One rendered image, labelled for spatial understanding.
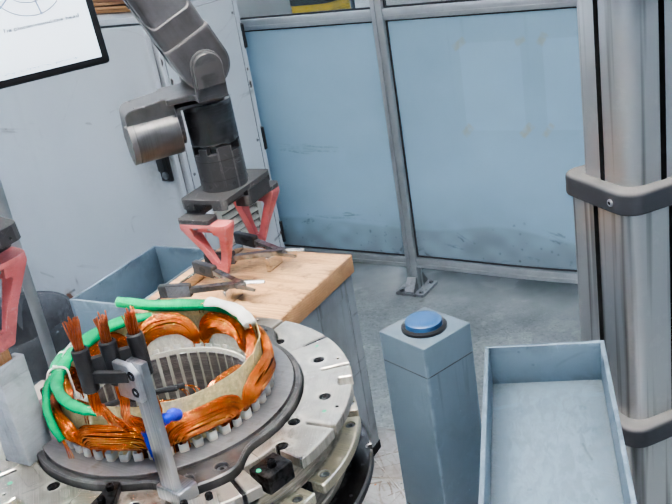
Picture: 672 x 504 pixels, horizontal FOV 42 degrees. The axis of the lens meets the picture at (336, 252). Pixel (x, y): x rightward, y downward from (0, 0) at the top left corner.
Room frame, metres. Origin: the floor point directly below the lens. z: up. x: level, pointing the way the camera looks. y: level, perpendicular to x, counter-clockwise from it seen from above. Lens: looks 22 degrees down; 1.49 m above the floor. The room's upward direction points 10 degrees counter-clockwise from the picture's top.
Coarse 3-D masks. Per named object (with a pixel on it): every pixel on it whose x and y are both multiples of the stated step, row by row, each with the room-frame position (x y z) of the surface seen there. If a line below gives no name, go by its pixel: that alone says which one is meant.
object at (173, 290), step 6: (162, 288) 0.93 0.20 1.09; (168, 288) 0.93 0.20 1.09; (174, 288) 0.93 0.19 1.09; (180, 288) 0.93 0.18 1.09; (186, 288) 0.92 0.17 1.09; (162, 294) 0.93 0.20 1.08; (168, 294) 0.93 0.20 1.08; (174, 294) 0.93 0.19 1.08; (180, 294) 0.93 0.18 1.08; (186, 294) 0.92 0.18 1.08; (192, 294) 0.93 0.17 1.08
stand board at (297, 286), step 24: (240, 264) 1.03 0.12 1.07; (264, 264) 1.02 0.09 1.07; (288, 264) 1.00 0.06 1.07; (312, 264) 0.99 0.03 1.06; (336, 264) 0.98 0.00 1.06; (264, 288) 0.95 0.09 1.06; (288, 288) 0.93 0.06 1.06; (312, 288) 0.92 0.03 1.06; (336, 288) 0.96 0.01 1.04; (264, 312) 0.88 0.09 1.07; (288, 312) 0.87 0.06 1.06
